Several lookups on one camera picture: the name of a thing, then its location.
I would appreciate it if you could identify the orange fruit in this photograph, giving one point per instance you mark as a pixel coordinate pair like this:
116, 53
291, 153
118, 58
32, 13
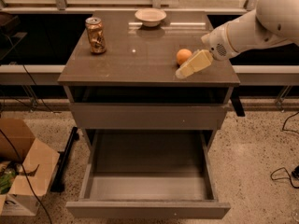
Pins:
183, 55

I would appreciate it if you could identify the crushed golden soda can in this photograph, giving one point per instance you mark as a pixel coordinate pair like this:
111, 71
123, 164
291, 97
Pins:
95, 32

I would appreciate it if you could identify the grey drawer cabinet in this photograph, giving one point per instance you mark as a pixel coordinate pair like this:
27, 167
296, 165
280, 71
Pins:
139, 66

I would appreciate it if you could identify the white ceramic bowl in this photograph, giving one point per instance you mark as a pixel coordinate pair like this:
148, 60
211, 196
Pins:
150, 17

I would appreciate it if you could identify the open cardboard box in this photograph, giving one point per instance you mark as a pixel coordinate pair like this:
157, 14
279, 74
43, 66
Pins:
34, 163

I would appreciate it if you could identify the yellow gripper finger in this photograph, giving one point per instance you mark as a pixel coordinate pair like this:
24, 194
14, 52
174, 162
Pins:
200, 60

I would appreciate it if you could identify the green item in box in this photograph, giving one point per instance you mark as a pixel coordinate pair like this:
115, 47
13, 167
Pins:
6, 180

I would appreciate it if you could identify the black metal bar on floor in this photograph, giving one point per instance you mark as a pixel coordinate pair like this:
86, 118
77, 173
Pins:
58, 181

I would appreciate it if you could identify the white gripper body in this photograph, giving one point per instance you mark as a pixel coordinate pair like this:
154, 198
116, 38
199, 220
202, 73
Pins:
215, 45

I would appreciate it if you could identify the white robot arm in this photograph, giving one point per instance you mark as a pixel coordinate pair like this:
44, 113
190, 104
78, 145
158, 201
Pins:
273, 23

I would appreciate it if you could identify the closed grey top drawer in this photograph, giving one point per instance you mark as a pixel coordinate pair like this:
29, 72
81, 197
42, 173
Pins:
148, 117

